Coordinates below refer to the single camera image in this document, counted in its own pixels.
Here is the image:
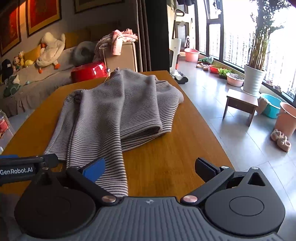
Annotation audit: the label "green turtle plush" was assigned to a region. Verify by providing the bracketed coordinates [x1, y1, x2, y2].
[3, 74, 23, 97]

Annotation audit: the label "black penguin plush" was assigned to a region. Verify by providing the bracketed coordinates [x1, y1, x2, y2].
[0, 59, 13, 80]

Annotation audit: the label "beige covered sofa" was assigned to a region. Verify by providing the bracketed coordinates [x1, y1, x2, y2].
[0, 30, 109, 118]

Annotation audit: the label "small wooden stool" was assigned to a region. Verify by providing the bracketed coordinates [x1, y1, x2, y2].
[222, 89, 259, 127]

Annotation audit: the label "blue plastic basin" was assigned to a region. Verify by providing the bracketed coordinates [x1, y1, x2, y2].
[260, 93, 284, 119]

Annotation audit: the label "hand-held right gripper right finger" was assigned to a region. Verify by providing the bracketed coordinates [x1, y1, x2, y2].
[181, 158, 266, 206]

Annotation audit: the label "red framed painting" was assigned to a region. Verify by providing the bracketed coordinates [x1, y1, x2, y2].
[0, 0, 22, 56]
[25, 0, 62, 37]

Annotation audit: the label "pink clothes pile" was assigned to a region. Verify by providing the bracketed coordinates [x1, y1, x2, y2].
[94, 28, 139, 62]

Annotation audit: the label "pink plastic bucket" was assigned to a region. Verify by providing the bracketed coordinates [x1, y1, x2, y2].
[274, 102, 296, 137]

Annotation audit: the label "white ribbed plant pot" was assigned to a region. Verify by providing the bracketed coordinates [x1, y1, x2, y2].
[242, 64, 267, 96]

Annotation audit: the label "cardboard box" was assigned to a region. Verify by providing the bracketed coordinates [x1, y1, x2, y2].
[102, 41, 138, 73]

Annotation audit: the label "pink basin with soil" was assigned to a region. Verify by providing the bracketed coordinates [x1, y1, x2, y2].
[226, 73, 245, 88]

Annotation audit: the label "tall green palm plant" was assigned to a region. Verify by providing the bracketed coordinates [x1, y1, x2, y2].
[248, 0, 292, 71]

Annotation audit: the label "black window frame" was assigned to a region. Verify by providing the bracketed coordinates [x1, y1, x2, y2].
[194, 0, 296, 105]

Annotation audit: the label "white duck plush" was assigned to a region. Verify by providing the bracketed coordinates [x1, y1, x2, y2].
[36, 32, 66, 74]

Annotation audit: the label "white upright vacuum cleaner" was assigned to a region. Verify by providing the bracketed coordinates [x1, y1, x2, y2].
[169, 38, 189, 84]

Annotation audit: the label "grey round pillow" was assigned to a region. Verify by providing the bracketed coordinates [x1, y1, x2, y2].
[73, 41, 97, 66]

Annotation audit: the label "clear jar with red label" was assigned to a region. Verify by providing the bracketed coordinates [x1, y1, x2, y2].
[0, 111, 11, 140]

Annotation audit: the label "pink plastic basin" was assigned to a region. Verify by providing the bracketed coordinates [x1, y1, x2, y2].
[184, 48, 200, 62]

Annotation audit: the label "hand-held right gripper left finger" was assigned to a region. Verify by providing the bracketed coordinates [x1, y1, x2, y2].
[30, 158, 118, 206]

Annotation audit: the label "yellow cushion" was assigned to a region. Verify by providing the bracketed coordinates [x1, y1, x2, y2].
[23, 44, 43, 63]
[64, 30, 91, 49]

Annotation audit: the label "grey striped sweater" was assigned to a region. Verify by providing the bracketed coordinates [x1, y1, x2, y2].
[43, 68, 184, 198]

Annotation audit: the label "red pot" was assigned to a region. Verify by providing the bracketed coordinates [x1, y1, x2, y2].
[70, 61, 111, 83]

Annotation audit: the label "pink fluffy slipper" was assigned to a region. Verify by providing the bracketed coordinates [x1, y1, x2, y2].
[270, 129, 286, 142]
[277, 136, 292, 153]

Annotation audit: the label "small doll plush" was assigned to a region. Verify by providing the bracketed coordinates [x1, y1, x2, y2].
[13, 51, 25, 71]

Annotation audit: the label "small shoes on sill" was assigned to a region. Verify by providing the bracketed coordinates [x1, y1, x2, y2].
[266, 79, 283, 93]

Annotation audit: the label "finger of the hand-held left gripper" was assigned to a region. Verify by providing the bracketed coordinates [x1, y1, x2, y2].
[43, 153, 64, 168]

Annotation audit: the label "brown curtain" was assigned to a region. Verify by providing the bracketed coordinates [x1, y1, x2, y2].
[135, 0, 152, 73]

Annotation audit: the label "tray of green sprouts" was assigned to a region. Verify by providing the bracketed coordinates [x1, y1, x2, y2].
[218, 68, 232, 80]

